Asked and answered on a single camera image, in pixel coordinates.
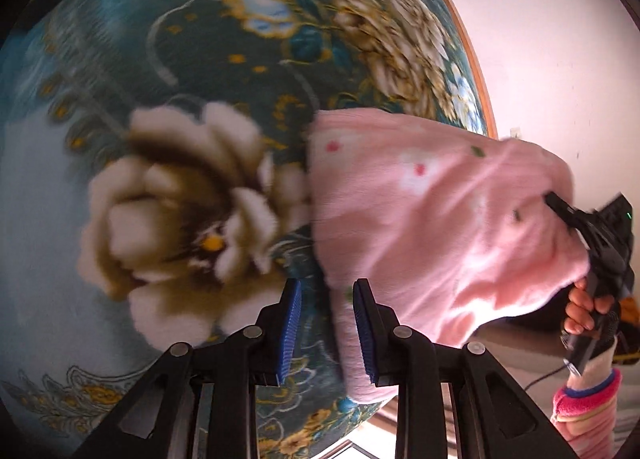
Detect person's right hand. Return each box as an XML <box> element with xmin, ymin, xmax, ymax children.
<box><xmin>562</xmin><ymin>280</ymin><xmax>614</xmax><ymax>340</ymax></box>

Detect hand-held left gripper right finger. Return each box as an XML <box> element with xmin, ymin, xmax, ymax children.
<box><xmin>352</xmin><ymin>278</ymin><xmax>576</xmax><ymax>459</ymax></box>

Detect person's right forearm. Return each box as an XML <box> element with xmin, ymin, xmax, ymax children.
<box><xmin>550</xmin><ymin>339</ymin><xmax>624</xmax><ymax>456</ymax></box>

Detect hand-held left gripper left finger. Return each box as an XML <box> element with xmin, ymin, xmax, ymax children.
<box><xmin>72</xmin><ymin>279</ymin><xmax>303</xmax><ymax>459</ymax></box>

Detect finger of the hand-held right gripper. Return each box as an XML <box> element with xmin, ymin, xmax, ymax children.
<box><xmin>544</xmin><ymin>192</ymin><xmax>595</xmax><ymax>241</ymax></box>

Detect black cable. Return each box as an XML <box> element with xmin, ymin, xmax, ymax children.
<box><xmin>522</xmin><ymin>361</ymin><xmax>571</xmax><ymax>392</ymax></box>

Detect teal floral blanket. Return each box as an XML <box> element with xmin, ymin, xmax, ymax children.
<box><xmin>0</xmin><ymin>0</ymin><xmax>496</xmax><ymax>459</ymax></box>

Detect pink floral fleece garment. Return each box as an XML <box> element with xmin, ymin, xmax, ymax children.
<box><xmin>305</xmin><ymin>109</ymin><xmax>591</xmax><ymax>405</ymax></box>

